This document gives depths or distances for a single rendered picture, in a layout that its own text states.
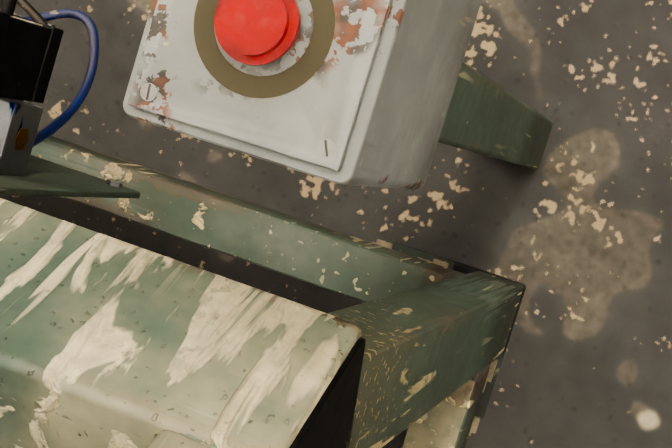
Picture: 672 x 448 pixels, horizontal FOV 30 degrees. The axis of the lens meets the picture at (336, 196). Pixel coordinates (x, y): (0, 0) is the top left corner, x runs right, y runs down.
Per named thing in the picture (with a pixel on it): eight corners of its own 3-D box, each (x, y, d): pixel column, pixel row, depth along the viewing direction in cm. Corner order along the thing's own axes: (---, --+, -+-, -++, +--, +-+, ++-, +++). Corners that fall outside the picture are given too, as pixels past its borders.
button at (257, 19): (320, -5, 57) (306, -13, 55) (294, 79, 57) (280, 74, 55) (241, -28, 58) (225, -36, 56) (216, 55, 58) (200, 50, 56)
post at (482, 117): (553, 121, 146) (423, 32, 74) (538, 170, 146) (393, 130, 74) (504, 107, 147) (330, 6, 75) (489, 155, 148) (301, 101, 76)
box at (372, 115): (487, -4, 73) (424, -71, 55) (426, 193, 73) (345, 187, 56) (299, -55, 76) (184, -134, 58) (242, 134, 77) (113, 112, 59)
